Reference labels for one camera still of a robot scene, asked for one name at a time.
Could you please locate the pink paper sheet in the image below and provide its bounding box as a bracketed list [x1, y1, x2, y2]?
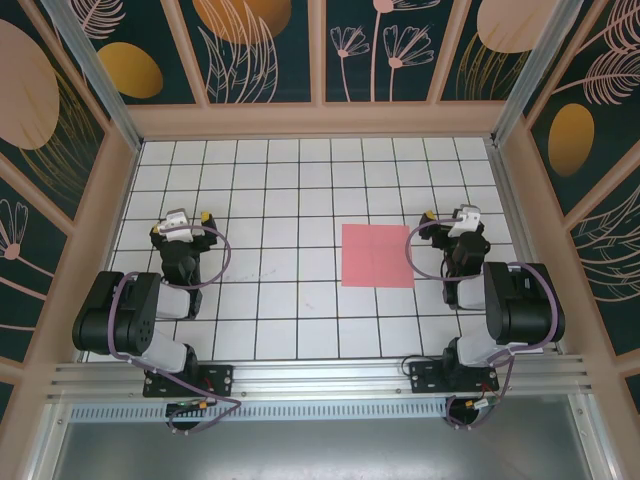
[341, 224, 416, 289]

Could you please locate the grey metal sheet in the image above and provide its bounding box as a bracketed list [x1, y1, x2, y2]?
[27, 418, 619, 480]

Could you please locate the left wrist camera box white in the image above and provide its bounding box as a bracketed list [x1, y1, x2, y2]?
[158, 210, 194, 244]

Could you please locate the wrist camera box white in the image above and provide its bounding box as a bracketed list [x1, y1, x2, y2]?
[447, 204, 483, 239]
[158, 210, 194, 244]

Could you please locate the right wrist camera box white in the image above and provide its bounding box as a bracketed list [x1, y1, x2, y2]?
[447, 204, 483, 239]

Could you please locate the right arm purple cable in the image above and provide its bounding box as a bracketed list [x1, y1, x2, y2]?
[405, 214, 561, 431]

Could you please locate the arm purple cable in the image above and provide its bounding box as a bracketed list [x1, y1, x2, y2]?
[108, 223, 242, 435]
[405, 214, 561, 431]

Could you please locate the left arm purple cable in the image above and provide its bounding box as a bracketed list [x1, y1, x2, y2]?
[108, 223, 242, 435]

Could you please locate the aluminium side rail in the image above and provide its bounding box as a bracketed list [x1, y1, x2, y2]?
[487, 138, 559, 355]

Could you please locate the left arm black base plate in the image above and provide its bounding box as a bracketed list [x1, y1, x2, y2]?
[143, 364, 236, 399]

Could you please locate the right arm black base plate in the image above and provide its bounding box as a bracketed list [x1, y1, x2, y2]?
[408, 360, 501, 396]

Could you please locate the aluminium frame post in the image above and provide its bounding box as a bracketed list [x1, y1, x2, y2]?
[489, 0, 587, 147]
[39, 0, 145, 152]

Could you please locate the aluminium mounting rail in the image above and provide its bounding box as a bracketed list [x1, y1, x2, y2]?
[47, 354, 596, 402]

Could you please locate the slotted grey cable duct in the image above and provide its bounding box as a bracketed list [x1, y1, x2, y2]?
[69, 398, 454, 422]

